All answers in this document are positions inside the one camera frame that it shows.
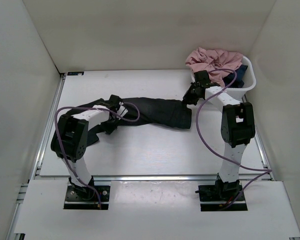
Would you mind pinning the black trousers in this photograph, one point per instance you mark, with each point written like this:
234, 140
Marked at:
171, 113

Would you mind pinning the navy blue garment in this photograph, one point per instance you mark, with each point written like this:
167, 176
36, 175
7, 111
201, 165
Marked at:
239, 82

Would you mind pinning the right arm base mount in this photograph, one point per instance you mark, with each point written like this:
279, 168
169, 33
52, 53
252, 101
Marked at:
213, 200

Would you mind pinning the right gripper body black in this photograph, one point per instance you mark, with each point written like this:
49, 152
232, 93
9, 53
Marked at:
191, 97

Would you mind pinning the white plastic basket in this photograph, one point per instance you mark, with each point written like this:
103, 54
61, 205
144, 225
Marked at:
249, 80

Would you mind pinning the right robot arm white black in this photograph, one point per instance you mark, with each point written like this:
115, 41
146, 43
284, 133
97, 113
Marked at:
237, 125

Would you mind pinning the aluminium frame rail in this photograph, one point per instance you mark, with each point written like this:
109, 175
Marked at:
36, 163

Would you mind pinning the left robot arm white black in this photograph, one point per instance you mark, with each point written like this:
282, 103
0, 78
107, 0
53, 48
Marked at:
77, 129

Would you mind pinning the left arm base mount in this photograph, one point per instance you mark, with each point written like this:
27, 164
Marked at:
76, 200

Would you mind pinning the pink crumpled garment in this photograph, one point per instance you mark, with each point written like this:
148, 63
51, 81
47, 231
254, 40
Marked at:
211, 60

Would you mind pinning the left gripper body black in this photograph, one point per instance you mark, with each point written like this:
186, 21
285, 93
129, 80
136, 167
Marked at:
111, 125

